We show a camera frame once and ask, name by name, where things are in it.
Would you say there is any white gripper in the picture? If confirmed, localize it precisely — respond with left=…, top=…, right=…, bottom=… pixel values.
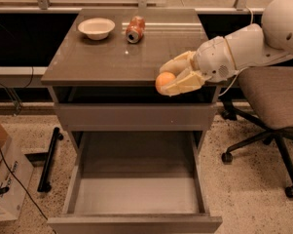
left=160, top=37, right=237, bottom=97

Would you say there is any orange fruit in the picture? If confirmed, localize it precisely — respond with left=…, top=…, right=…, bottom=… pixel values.
left=155, top=72, right=175, bottom=93

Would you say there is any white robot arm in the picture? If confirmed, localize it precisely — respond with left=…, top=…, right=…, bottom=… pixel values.
left=155, top=0, right=293, bottom=97

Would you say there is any grey drawer cabinet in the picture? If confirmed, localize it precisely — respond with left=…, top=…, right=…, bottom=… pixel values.
left=40, top=7, right=228, bottom=234

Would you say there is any closed grey top drawer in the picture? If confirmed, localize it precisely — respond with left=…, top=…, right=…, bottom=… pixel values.
left=55, top=103, right=216, bottom=132

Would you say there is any open grey drawer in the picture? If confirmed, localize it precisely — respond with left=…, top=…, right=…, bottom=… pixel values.
left=48, top=132, right=222, bottom=234

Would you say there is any orange soda can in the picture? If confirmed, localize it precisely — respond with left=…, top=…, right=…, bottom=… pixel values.
left=126, top=16, right=145, bottom=44

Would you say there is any brown office chair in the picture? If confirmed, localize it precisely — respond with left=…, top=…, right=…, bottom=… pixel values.
left=221, top=66, right=293, bottom=199

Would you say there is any white paper bowl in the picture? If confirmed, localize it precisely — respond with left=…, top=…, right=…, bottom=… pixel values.
left=78, top=18, right=115, bottom=40

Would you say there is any black metal bar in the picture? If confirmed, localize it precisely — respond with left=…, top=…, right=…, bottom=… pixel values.
left=37, top=127, right=63, bottom=192

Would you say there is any cardboard box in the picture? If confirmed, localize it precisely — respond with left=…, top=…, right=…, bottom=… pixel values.
left=0, top=124, right=33, bottom=221

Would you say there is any black floor cable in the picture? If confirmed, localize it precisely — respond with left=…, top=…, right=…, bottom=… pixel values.
left=0, top=131, right=57, bottom=234

